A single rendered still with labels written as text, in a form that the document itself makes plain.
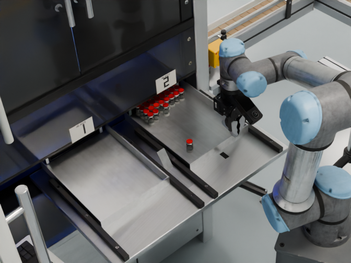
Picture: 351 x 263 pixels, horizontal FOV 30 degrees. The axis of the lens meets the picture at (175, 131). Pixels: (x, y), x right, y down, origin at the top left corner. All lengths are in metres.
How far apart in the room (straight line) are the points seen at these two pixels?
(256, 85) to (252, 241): 1.28
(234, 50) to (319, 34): 2.31
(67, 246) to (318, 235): 0.89
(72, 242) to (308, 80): 1.07
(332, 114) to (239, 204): 1.68
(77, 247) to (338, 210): 0.97
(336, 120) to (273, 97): 2.18
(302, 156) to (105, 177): 0.72
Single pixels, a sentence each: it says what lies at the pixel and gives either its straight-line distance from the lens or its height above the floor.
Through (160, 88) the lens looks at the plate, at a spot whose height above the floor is 1.01.
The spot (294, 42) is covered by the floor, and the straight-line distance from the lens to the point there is 4.11.
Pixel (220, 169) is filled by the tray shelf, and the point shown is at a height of 0.88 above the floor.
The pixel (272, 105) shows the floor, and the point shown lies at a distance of 3.64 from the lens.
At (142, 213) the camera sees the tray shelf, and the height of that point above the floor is 0.88.
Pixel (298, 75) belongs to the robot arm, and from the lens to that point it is 1.80.
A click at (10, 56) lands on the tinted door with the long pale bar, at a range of 1.80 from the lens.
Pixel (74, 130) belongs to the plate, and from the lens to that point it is 2.04.
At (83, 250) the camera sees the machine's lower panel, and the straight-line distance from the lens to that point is 2.44.
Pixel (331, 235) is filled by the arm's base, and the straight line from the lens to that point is 2.00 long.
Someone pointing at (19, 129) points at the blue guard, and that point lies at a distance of 1.92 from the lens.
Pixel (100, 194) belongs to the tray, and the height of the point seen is 0.88.
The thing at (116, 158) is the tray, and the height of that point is 0.88.
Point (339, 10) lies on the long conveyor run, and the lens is 2.79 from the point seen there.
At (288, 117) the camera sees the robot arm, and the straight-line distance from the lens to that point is 1.54.
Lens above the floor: 2.41
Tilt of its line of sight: 44 degrees down
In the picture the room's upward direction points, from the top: 4 degrees counter-clockwise
